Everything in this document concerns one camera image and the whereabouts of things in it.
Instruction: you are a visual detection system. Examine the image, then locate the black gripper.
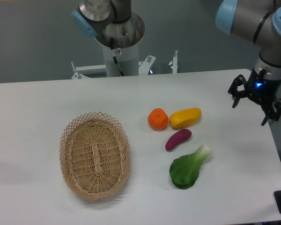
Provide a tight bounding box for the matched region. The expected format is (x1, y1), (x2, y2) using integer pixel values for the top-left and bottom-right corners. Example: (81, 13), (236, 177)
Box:
(228, 69), (281, 126)

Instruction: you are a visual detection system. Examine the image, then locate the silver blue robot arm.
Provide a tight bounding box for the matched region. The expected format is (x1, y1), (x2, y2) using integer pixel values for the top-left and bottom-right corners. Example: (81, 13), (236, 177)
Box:
(71, 0), (281, 121)

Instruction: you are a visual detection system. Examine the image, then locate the green bok choy vegetable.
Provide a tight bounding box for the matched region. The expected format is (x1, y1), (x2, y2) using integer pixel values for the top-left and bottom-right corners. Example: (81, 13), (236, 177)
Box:
(169, 144), (212, 189)

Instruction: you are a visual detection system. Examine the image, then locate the yellow mango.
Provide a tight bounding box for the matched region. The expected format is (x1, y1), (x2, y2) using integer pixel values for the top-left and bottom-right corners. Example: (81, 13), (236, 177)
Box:
(169, 107), (201, 129)

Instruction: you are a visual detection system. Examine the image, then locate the purple sweet potato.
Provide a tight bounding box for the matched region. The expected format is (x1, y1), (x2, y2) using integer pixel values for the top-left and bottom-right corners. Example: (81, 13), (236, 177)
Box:
(165, 128), (192, 151)

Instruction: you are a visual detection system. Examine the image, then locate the orange tangerine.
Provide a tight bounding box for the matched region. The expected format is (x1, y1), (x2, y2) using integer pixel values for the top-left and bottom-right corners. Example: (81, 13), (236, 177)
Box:
(148, 108), (169, 130)

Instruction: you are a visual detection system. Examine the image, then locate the woven wicker basket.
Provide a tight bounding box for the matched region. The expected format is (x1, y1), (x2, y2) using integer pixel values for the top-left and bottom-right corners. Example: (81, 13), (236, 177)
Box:
(59, 112), (131, 200)

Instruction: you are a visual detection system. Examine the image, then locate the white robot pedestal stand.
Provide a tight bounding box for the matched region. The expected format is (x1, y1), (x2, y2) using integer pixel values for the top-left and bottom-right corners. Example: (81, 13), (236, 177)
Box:
(71, 13), (180, 79)

